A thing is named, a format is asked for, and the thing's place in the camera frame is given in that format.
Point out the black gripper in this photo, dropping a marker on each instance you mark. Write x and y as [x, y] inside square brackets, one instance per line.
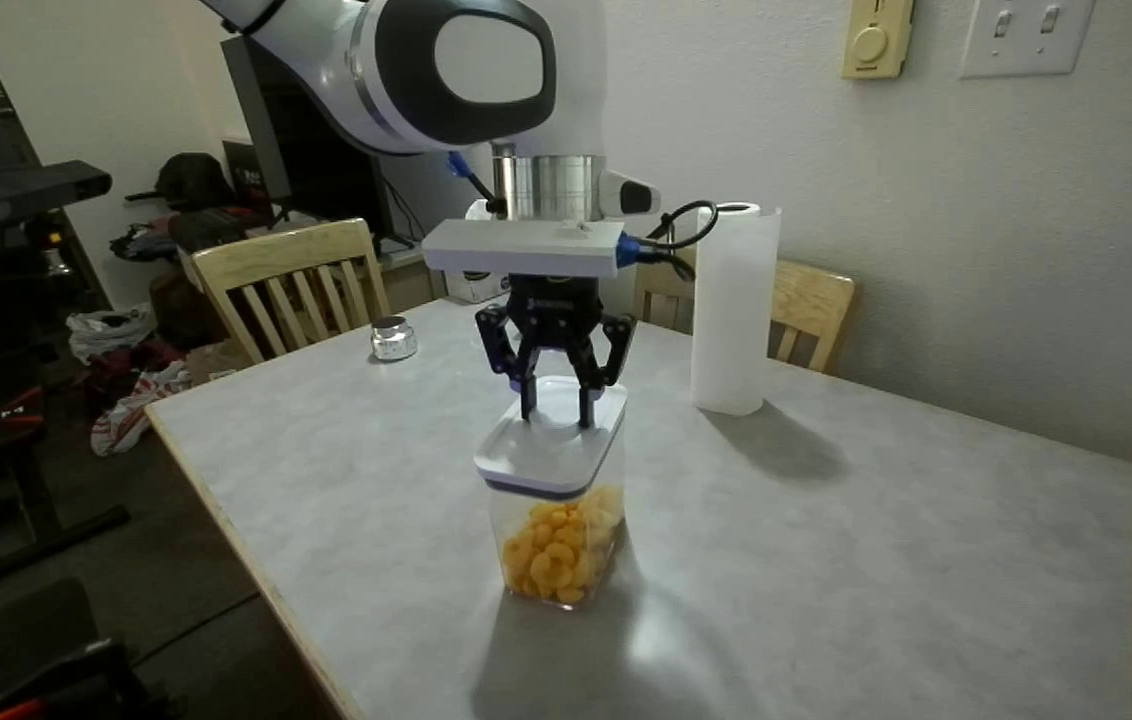
[553, 316]

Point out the white square container lid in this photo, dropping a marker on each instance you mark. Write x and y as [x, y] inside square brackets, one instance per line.
[549, 448]

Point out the clear plastic food container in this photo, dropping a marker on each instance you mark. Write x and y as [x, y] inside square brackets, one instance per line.
[553, 543]

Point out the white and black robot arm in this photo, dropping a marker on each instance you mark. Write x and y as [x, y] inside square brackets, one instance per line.
[430, 74]

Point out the small glass jar silver lid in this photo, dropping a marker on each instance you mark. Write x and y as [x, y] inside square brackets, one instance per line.
[392, 342]

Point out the low wooden side cabinet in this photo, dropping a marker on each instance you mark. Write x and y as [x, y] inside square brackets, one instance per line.
[413, 272]

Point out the white paper towel roll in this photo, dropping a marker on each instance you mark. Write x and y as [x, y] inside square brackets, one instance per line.
[735, 313]

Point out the light wooden chair low back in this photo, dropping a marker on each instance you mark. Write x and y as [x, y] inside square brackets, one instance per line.
[810, 305]

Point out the light wooden slat-back chair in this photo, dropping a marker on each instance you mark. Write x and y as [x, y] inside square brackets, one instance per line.
[288, 256]

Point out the black flat screen monitor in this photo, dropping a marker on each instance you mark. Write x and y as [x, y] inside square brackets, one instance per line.
[287, 146]

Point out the black cap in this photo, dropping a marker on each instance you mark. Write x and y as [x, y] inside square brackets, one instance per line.
[188, 176]

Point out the pile of clothes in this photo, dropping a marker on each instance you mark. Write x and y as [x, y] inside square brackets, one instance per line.
[137, 381]

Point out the beige round-dial thermostat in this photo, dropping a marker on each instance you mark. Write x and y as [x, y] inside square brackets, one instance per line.
[879, 36]

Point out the black metal stand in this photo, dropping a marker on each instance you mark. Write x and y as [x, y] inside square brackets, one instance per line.
[4, 463]

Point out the black and red bag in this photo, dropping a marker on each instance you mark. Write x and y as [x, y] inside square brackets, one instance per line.
[67, 682]

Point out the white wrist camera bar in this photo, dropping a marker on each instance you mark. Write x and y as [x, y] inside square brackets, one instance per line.
[516, 249]

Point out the black bar-shaped stereo camera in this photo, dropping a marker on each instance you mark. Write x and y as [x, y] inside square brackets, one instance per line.
[28, 190]

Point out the white double light switch plate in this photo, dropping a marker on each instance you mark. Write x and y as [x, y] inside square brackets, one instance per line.
[1030, 35]

